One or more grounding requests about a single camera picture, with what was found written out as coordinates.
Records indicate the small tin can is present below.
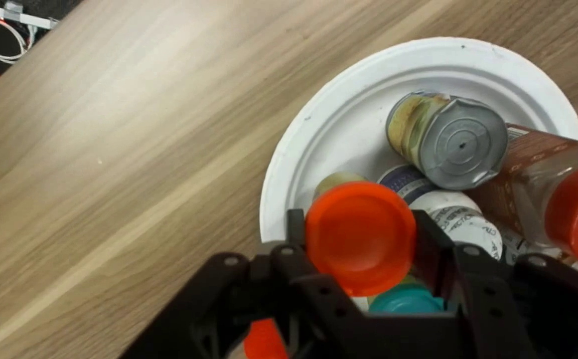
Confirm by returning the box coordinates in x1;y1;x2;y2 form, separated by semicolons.
384;91;509;190

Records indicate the large white pill bottle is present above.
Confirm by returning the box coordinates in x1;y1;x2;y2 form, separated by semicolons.
406;186;505;262

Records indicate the small tub teal lid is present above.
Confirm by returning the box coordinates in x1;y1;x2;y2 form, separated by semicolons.
366;278;448;316

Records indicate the yellow tub orange lid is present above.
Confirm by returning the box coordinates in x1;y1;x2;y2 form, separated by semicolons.
302;171;418;298

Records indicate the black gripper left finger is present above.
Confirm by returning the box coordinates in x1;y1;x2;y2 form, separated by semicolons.
119;206;370;359

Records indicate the white paper plate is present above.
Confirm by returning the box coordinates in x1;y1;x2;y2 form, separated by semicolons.
256;35;578;288

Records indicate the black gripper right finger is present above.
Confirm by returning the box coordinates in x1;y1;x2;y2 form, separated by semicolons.
410;208;578;359

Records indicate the white coiled cable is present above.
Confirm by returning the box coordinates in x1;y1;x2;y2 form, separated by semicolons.
0;1;59;65

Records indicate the brown spice bottle orange cap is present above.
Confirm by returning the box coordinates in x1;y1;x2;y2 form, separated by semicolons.
472;123;578;268

